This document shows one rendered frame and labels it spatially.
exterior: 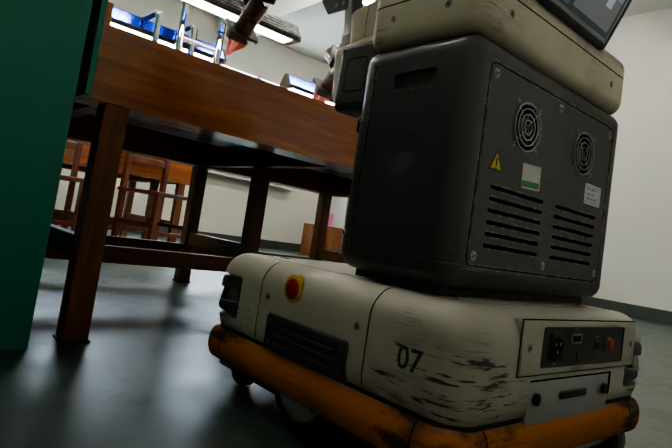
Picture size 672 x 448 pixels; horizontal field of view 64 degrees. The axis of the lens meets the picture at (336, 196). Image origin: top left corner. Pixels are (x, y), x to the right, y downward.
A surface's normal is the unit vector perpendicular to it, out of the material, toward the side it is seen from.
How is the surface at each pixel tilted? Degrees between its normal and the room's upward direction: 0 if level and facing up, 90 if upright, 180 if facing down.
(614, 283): 90
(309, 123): 90
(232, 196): 90
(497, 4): 90
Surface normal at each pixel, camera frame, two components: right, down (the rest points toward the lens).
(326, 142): 0.65, 0.04
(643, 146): -0.74, -0.16
